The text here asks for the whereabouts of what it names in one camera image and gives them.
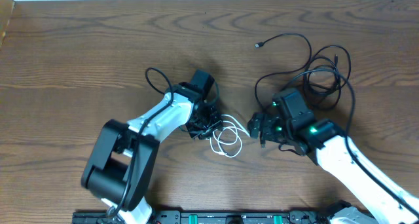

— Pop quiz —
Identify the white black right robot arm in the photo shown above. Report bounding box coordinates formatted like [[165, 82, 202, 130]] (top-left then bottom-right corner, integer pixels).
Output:
[[247, 88, 418, 223]]

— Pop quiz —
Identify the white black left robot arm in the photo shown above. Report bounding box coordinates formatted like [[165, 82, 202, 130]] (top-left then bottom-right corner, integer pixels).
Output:
[[72, 70, 221, 223]]

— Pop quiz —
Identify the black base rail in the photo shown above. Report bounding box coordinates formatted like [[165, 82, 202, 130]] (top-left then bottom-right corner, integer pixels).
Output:
[[71, 200, 374, 224]]

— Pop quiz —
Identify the black usb cable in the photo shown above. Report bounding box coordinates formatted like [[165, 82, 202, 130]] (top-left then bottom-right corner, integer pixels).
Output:
[[254, 32, 352, 113]]

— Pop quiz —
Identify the white usb cable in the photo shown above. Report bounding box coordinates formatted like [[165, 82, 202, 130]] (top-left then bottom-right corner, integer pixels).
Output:
[[209, 114, 251, 159]]

